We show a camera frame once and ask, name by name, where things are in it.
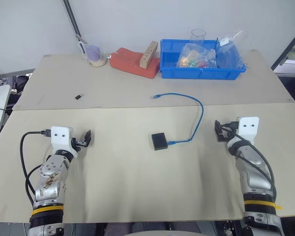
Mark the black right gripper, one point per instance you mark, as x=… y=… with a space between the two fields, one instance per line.
x=228 y=132

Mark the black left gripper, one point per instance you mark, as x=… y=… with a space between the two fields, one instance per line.
x=78 y=142

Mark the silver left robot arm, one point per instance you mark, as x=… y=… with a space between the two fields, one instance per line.
x=50 y=177

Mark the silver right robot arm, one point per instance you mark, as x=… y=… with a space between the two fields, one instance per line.
x=254 y=179

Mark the small black box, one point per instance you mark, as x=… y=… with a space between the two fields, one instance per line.
x=159 y=141

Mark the small black adapter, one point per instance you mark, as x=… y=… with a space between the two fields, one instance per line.
x=78 y=97

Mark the blue plastic bin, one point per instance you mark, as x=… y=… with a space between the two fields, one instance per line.
x=199 y=73

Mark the clear bag of colourful items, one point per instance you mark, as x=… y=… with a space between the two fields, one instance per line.
x=194 y=59

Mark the orange-red foam block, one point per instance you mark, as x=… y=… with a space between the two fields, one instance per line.
x=127 y=64

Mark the clear bag with purple contents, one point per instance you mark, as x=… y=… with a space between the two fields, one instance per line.
x=94 y=52

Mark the clear bag with white label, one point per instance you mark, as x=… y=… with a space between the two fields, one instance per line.
x=228 y=43

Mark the clear plastic cup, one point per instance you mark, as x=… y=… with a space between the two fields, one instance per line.
x=197 y=37

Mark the grey metal bar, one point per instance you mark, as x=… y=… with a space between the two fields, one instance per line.
x=9 y=73

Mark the wooden block with holes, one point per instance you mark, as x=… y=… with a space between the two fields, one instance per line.
x=147 y=56

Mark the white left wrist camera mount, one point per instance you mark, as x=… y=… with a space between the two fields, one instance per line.
x=61 y=140

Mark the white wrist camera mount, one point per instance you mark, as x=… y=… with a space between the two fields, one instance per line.
x=61 y=140
x=248 y=129

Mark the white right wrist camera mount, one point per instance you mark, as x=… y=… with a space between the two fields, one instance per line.
x=248 y=129

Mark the dark window frame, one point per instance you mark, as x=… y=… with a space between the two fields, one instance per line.
x=285 y=49

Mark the grey metal rail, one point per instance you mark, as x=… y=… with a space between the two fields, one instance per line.
x=71 y=14

